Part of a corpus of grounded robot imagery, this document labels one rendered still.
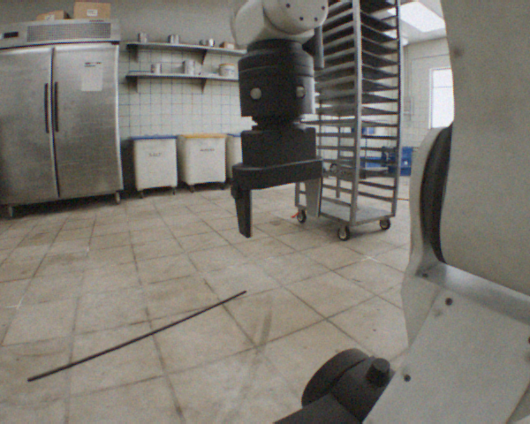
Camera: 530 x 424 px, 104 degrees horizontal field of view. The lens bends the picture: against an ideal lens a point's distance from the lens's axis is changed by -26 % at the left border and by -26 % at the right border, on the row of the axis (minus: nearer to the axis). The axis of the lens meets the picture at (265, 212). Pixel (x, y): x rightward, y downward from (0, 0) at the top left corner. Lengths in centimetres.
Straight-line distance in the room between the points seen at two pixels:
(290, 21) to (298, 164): 16
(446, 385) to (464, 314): 6
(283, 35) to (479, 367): 35
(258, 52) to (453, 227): 24
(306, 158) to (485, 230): 21
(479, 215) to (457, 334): 10
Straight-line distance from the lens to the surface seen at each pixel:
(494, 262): 22
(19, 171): 330
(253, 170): 30
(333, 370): 63
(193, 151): 350
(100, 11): 366
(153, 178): 344
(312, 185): 38
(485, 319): 26
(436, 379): 26
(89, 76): 322
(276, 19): 31
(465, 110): 21
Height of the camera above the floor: 64
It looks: 15 degrees down
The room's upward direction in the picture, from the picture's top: straight up
